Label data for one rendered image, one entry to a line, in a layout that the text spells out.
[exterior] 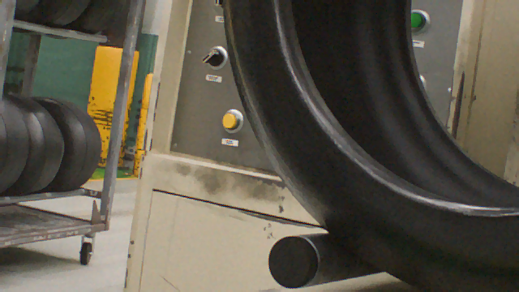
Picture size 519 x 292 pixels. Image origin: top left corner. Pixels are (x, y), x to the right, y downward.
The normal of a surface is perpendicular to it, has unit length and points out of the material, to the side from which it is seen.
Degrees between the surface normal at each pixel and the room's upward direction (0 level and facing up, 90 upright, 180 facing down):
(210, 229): 90
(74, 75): 90
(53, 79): 90
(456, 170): 81
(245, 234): 90
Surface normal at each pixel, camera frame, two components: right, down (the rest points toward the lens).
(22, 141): 0.95, -0.03
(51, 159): 0.93, 0.22
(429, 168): -0.38, -0.16
